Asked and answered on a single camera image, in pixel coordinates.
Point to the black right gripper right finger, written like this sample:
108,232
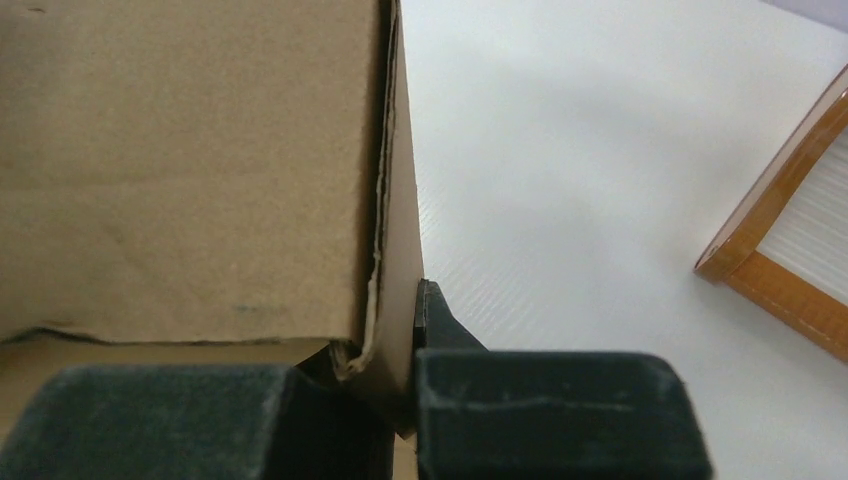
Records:
489,414

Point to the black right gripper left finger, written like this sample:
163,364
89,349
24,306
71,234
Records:
195,422

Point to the brown cardboard box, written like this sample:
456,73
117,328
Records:
208,183

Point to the orange wooden shelf rack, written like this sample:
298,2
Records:
784,247

